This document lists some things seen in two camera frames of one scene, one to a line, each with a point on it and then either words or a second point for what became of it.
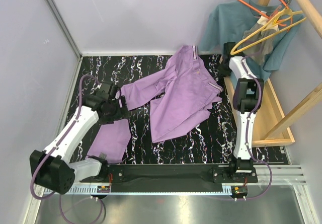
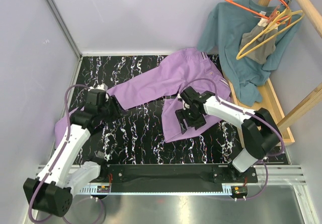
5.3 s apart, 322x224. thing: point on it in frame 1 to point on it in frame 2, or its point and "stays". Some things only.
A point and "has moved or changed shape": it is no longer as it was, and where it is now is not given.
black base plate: [175, 178] stays
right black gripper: [224, 73] to [182, 115]
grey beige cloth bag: [257, 42] stays
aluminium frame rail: [60, 19] stays
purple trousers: [178, 94] has moved or changed shape
